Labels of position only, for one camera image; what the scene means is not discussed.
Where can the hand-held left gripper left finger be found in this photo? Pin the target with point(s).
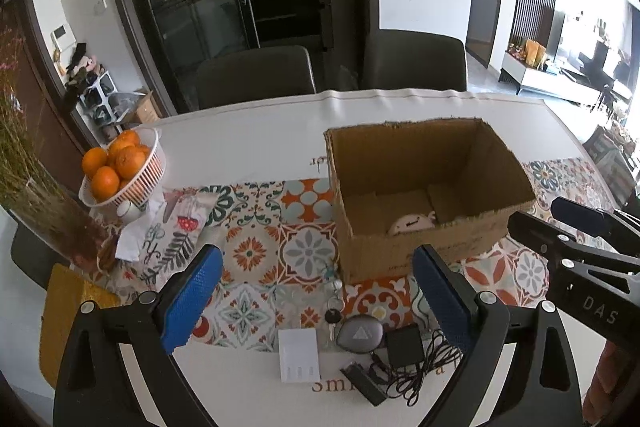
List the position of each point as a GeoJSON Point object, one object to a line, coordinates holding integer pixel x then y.
{"type": "Point", "coordinates": [192, 302]}

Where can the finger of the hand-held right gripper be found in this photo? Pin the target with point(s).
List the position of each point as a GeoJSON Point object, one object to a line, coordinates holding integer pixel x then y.
{"type": "Point", "coordinates": [585, 214]}
{"type": "Point", "coordinates": [535, 232]}

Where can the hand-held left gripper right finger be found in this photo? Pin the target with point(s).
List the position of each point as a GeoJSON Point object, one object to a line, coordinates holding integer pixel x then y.
{"type": "Point", "coordinates": [442, 302]}

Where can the brown cardboard box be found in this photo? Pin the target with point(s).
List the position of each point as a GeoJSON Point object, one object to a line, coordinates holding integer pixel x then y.
{"type": "Point", "coordinates": [400, 252]}

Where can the black rectangular device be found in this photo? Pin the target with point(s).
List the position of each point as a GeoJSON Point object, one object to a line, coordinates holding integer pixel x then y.
{"type": "Point", "coordinates": [366, 383]}

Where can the person's right forearm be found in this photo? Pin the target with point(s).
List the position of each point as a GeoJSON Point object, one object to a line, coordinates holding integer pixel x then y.
{"type": "Point", "coordinates": [612, 387]}

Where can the black power adapter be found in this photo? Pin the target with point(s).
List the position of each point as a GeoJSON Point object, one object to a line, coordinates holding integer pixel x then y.
{"type": "Point", "coordinates": [404, 346]}

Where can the floral fabric pouch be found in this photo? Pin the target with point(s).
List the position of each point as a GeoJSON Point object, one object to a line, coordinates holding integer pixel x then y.
{"type": "Point", "coordinates": [180, 227]}

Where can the patterned table runner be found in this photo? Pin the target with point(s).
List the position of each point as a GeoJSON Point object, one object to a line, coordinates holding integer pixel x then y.
{"type": "Point", "coordinates": [260, 252]}

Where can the white round toy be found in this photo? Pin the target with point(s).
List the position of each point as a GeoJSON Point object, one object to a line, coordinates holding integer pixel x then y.
{"type": "Point", "coordinates": [412, 223]}

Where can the grey oval device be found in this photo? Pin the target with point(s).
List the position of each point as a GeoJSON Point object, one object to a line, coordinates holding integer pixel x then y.
{"type": "Point", "coordinates": [360, 333]}

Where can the brown woven coaster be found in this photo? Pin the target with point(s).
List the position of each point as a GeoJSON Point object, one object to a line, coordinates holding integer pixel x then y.
{"type": "Point", "coordinates": [106, 254]}

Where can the small white cup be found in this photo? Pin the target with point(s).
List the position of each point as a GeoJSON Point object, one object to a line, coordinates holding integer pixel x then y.
{"type": "Point", "coordinates": [128, 210]}

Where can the white battery charger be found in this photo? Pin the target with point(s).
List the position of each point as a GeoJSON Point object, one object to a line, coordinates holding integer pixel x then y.
{"type": "Point", "coordinates": [299, 355]}

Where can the yellow woven placemat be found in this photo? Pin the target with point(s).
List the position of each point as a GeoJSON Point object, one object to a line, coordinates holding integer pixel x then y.
{"type": "Point", "coordinates": [65, 307]}

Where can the white fruit basket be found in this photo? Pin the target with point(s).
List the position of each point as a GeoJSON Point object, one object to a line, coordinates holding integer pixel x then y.
{"type": "Point", "coordinates": [145, 177]}

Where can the white media cabinet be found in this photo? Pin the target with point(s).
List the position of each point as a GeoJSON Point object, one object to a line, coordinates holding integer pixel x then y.
{"type": "Point", "coordinates": [545, 79]}

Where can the pile of oranges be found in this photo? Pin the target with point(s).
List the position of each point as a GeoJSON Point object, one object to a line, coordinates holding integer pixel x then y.
{"type": "Point", "coordinates": [106, 183]}

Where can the glass vase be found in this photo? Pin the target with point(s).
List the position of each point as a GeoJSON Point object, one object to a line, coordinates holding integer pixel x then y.
{"type": "Point", "coordinates": [60, 227]}

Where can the yellow paper bag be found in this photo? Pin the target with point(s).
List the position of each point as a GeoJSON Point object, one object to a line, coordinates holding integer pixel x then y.
{"type": "Point", "coordinates": [534, 53]}

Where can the cardboard box on floor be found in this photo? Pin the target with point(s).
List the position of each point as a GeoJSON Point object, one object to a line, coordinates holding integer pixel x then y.
{"type": "Point", "coordinates": [147, 107]}

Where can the dark grey dining chair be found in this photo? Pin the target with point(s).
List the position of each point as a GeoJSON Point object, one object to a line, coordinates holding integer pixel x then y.
{"type": "Point", "coordinates": [415, 62]}
{"type": "Point", "coordinates": [255, 77]}

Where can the white shoe rack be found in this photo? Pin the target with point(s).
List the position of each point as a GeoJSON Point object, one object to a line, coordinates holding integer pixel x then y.
{"type": "Point", "coordinates": [97, 107]}

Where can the dried flower bouquet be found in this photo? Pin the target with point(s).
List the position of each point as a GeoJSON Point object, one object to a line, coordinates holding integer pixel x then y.
{"type": "Point", "coordinates": [15, 117]}

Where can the brown wooden door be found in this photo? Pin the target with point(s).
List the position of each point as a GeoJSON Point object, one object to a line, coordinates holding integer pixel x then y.
{"type": "Point", "coordinates": [35, 97]}

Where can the dark glass door cabinet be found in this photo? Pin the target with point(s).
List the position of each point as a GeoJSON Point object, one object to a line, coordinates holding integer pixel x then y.
{"type": "Point", "coordinates": [200, 7]}

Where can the wall intercom panel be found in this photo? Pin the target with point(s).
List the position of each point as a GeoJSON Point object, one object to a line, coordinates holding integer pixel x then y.
{"type": "Point", "coordinates": [63, 36]}

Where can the white light switch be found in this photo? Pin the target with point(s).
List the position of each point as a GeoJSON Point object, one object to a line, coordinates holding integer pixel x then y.
{"type": "Point", "coordinates": [100, 5]}

